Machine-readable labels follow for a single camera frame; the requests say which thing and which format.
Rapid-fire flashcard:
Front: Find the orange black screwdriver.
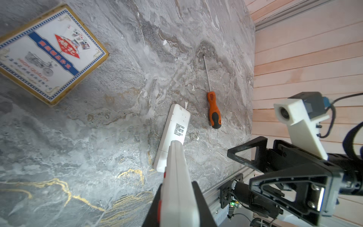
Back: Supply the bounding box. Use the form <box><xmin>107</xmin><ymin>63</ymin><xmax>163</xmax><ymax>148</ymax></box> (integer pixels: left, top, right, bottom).
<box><xmin>203</xmin><ymin>55</ymin><xmax>222</xmax><ymax>129</ymax></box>

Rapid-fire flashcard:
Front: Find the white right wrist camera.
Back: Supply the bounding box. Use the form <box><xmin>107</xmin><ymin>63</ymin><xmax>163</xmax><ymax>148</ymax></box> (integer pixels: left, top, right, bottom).
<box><xmin>274</xmin><ymin>92</ymin><xmax>330</xmax><ymax>160</ymax></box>

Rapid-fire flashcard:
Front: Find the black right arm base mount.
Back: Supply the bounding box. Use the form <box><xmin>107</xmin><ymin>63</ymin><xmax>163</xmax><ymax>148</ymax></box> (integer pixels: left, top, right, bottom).
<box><xmin>219</xmin><ymin>174</ymin><xmax>244</xmax><ymax>209</ymax></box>

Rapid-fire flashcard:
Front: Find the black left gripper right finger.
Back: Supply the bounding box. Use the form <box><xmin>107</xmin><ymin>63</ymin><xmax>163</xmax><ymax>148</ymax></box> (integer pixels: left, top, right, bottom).
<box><xmin>192</xmin><ymin>181</ymin><xmax>217</xmax><ymax>227</ymax></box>

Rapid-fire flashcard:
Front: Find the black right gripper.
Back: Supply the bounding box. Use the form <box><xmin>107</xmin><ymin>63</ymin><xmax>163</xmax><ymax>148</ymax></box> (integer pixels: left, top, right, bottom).
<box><xmin>227</xmin><ymin>136</ymin><xmax>344</xmax><ymax>226</ymax></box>

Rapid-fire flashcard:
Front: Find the playing card box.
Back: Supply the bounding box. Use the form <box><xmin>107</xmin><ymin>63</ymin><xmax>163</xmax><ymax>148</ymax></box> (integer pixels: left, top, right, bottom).
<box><xmin>1</xmin><ymin>4</ymin><xmax>109</xmax><ymax>107</ymax></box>

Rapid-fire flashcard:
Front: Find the white slim remote control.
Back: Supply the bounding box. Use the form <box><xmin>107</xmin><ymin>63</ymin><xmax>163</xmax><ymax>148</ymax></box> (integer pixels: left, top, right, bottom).
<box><xmin>153</xmin><ymin>103</ymin><xmax>200</xmax><ymax>227</ymax></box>

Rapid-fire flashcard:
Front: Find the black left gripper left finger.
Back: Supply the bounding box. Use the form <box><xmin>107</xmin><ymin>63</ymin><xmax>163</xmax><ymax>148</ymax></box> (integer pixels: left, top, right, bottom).
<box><xmin>142</xmin><ymin>184</ymin><xmax>163</xmax><ymax>227</ymax></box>

